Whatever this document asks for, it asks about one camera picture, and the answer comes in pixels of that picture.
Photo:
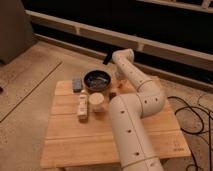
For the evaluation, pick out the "dark round bowl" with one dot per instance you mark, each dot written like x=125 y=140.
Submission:
x=97 y=80

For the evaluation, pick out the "white round cup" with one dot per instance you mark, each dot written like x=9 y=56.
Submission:
x=96 y=101

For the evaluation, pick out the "blue grey sponge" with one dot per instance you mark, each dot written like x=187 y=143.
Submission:
x=77 y=85

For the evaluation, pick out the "white wall rail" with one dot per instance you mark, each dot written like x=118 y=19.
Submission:
x=161 y=50

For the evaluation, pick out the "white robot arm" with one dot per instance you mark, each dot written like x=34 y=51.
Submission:
x=135 y=150

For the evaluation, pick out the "grey cabinet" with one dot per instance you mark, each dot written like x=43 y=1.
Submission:
x=16 y=33

